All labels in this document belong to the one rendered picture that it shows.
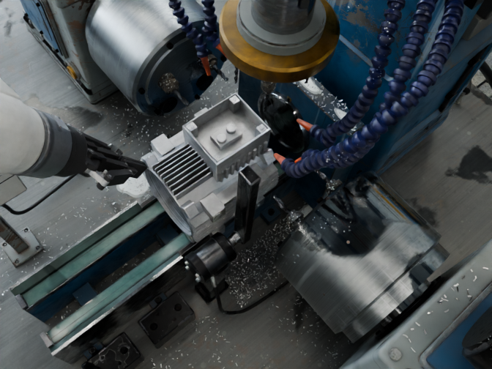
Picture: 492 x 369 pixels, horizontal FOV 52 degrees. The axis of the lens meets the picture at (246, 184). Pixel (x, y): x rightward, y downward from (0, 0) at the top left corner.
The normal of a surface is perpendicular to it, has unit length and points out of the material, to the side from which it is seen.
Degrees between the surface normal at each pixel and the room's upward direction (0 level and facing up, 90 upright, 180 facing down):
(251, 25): 0
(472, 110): 0
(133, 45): 39
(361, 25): 90
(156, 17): 6
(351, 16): 90
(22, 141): 80
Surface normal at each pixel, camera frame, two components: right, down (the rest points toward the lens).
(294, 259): -0.67, 0.33
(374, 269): -0.27, -0.17
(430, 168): 0.05, -0.44
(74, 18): 0.64, 0.70
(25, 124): 0.96, -0.13
